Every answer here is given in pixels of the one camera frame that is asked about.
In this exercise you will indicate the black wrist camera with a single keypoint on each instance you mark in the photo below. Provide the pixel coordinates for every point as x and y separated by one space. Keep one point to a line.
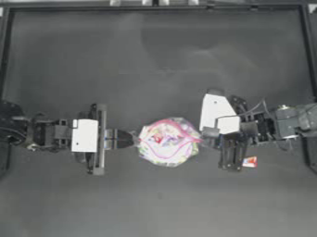
81 156
210 132

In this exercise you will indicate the clear bag with pink zip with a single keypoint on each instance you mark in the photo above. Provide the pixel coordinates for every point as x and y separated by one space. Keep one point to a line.
168 154

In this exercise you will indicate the black table frame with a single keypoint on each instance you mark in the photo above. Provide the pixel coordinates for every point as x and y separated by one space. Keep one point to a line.
81 6

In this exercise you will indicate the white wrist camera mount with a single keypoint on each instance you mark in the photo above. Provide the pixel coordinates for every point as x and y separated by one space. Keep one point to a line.
84 135
214 108

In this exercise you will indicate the red white candy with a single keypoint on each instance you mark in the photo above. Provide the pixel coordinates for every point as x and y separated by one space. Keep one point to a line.
250 162

